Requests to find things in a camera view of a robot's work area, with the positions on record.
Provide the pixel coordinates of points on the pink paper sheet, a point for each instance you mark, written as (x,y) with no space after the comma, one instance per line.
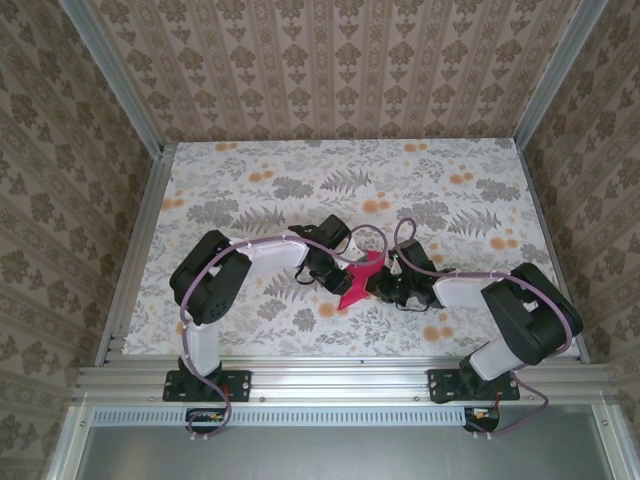
(352,300)

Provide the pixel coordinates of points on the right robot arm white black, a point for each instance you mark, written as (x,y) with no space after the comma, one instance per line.
(460,292)

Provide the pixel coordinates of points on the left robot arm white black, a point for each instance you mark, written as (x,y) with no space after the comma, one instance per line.
(270,260)

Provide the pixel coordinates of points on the floral table cover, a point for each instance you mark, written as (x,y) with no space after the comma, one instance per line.
(300,175)

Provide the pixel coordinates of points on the long aluminium base rail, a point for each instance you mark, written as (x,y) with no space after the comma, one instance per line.
(325,375)

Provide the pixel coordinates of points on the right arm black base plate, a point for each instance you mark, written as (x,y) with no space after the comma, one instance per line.
(437,385)

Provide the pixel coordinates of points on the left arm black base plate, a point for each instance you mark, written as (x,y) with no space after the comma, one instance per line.
(240,385)

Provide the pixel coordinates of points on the aluminium side rail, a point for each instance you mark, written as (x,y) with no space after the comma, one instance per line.
(135,260)
(552,250)

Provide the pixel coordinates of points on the aluminium frame post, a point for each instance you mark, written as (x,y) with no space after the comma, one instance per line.
(115,75)
(555,70)

